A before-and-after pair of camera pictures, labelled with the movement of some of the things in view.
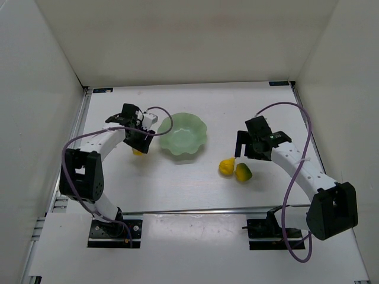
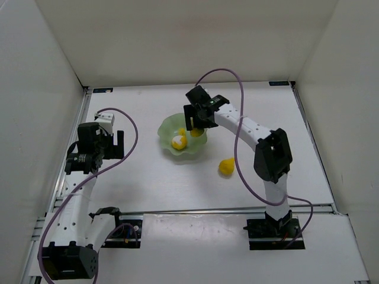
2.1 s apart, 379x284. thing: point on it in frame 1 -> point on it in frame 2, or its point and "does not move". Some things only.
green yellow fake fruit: [243, 173] -> [196, 132]
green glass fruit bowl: [188, 134] does not move
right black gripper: [244, 142] -> [191, 112]
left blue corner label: [103, 90] does not move
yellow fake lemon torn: [137, 153] -> [179, 142]
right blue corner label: [279, 83] does not move
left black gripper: [139, 139] -> [112, 147]
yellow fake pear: [226, 167] does not move
